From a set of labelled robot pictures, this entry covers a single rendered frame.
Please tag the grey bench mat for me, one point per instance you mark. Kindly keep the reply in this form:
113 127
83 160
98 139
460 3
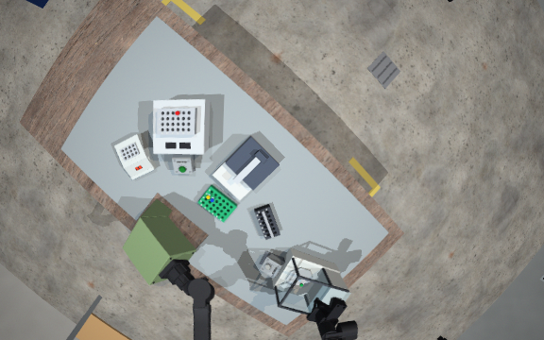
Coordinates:
315 213

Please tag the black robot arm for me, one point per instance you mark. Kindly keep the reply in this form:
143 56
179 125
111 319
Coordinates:
201 290

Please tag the white dry block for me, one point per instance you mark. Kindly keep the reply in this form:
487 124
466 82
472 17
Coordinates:
142 161

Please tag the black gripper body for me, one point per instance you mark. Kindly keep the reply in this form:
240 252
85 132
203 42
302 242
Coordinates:
311 316

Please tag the green tube rack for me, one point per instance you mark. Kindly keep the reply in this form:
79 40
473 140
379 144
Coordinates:
225 204

